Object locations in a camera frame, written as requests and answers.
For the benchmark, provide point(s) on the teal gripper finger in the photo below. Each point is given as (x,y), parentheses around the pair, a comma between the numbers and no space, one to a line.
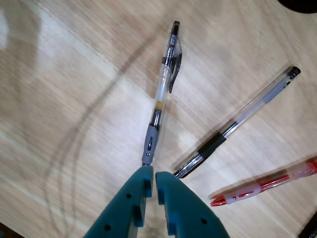
(123,210)
(188,213)

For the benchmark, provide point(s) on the red white retractable pen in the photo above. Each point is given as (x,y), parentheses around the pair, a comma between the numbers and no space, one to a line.
(245,194)

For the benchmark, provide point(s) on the clear capped black gel pen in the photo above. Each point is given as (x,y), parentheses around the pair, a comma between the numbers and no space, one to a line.
(213,146)

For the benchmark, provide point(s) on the grey grip clear retractable pen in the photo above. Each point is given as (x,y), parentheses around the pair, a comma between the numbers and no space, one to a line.
(151,138)

